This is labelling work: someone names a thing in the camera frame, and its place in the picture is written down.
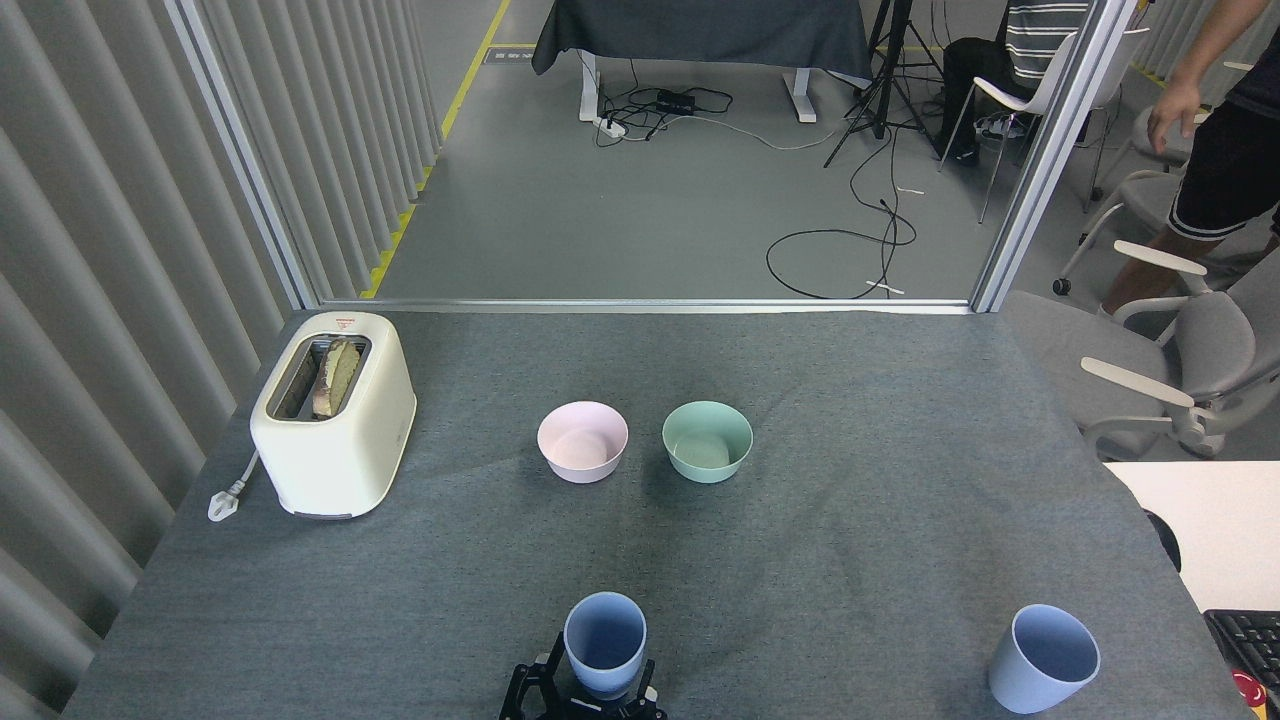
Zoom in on black looped floor cable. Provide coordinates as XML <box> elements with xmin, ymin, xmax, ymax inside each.
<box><xmin>766</xmin><ymin>125</ymin><xmax>918</xmax><ymax>301</ymax></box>

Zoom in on black keyboard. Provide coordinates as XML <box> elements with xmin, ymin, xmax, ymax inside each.
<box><xmin>1203</xmin><ymin>609</ymin><xmax>1280</xmax><ymax>691</ymax></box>

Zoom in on blue plastic cup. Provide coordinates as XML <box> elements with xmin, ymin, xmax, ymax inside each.
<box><xmin>988</xmin><ymin>604</ymin><xmax>1101</xmax><ymax>715</ymax></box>
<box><xmin>563</xmin><ymin>592</ymin><xmax>648</xmax><ymax>699</ymax></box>

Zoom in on black cable bundle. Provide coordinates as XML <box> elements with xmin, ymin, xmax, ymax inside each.
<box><xmin>597</xmin><ymin>58</ymin><xmax>736</xmax><ymax>147</ymax></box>

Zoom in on toasted bread slice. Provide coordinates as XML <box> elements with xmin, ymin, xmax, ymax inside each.
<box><xmin>311</xmin><ymin>339</ymin><xmax>362</xmax><ymax>419</ymax></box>

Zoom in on silver aluminium post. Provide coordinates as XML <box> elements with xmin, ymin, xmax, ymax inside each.
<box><xmin>165</xmin><ymin>0</ymin><xmax>321</xmax><ymax>311</ymax></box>
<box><xmin>970</xmin><ymin>0</ymin><xmax>1139</xmax><ymax>314</ymax></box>

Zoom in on silver aluminium rail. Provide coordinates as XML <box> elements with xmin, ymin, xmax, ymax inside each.
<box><xmin>318</xmin><ymin>298</ymin><xmax>976</xmax><ymax>316</ymax></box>

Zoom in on white toaster plug cable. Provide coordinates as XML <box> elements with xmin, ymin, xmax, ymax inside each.
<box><xmin>208</xmin><ymin>450</ymin><xmax>263</xmax><ymax>523</ymax></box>

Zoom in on red round object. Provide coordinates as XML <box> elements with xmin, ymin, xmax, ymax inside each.
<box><xmin>1230</xmin><ymin>670</ymin><xmax>1278</xmax><ymax>720</ymax></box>

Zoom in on white side table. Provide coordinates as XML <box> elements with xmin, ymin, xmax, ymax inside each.
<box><xmin>1103</xmin><ymin>461</ymin><xmax>1280</xmax><ymax>613</ymax></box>

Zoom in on pink bowl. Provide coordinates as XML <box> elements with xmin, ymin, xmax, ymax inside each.
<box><xmin>537</xmin><ymin>401</ymin><xmax>630</xmax><ymax>485</ymax></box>

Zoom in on white floor cable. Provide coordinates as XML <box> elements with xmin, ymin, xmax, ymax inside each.
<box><xmin>625</xmin><ymin>110</ymin><xmax>851</xmax><ymax>153</ymax></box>

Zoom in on seated person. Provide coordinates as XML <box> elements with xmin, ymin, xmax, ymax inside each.
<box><xmin>935</xmin><ymin>0</ymin><xmax>1091</xmax><ymax>166</ymax></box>

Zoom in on white plastic chair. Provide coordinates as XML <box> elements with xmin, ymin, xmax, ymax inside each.
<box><xmin>938</xmin><ymin>28</ymin><xmax>1151</xmax><ymax>223</ymax></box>

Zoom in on person's hand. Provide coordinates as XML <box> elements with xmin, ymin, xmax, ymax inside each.
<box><xmin>1147</xmin><ymin>80</ymin><xmax>1202</xmax><ymax>156</ymax></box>

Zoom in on grey office chair white armrests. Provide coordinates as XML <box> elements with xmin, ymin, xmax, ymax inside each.
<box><xmin>1003</xmin><ymin>240</ymin><xmax>1280</xmax><ymax>463</ymax></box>

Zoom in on black rounded object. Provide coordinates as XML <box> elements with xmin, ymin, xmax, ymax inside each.
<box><xmin>1145</xmin><ymin>510</ymin><xmax>1183</xmax><ymax>573</ymax></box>

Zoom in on black tripod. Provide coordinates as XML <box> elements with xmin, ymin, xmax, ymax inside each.
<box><xmin>823</xmin><ymin>0</ymin><xmax>949</xmax><ymax>169</ymax></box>

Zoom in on dark grey tablecloth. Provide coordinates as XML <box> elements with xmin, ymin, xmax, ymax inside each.
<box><xmin>531</xmin><ymin>0</ymin><xmax>874</xmax><ymax>86</ymax></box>

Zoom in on green bowl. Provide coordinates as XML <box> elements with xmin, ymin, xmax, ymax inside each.
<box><xmin>662</xmin><ymin>401</ymin><xmax>754</xmax><ymax>485</ymax></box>

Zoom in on cream white toaster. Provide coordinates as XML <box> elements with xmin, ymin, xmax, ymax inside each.
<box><xmin>250</xmin><ymin>311</ymin><xmax>417</xmax><ymax>520</ymax></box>

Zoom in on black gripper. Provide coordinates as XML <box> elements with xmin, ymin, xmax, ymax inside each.
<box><xmin>500</xmin><ymin>632</ymin><xmax>668</xmax><ymax>720</ymax></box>

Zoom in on standing person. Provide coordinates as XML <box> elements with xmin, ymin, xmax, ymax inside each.
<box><xmin>1098</xmin><ymin>0</ymin><xmax>1280</xmax><ymax>321</ymax></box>

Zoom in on white table leg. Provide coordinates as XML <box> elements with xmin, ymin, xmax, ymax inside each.
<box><xmin>783</xmin><ymin>70</ymin><xmax>818</xmax><ymax>124</ymax></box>
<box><xmin>578</xmin><ymin>50</ymin><xmax>607</xmax><ymax>123</ymax></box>

